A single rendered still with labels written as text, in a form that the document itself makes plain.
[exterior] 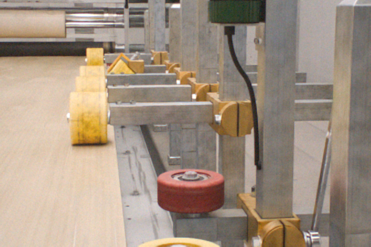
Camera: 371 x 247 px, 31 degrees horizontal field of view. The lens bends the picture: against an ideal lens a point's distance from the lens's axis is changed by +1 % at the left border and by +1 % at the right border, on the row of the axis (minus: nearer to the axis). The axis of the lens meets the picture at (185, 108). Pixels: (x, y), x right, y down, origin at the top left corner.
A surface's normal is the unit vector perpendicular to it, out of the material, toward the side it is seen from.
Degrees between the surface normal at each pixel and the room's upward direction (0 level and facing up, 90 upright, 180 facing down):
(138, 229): 0
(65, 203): 0
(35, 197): 0
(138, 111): 90
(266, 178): 90
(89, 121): 92
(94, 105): 53
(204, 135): 90
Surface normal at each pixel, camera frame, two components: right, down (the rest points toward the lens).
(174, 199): -0.49, 0.12
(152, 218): 0.00, -0.99
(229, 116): 0.12, 0.14
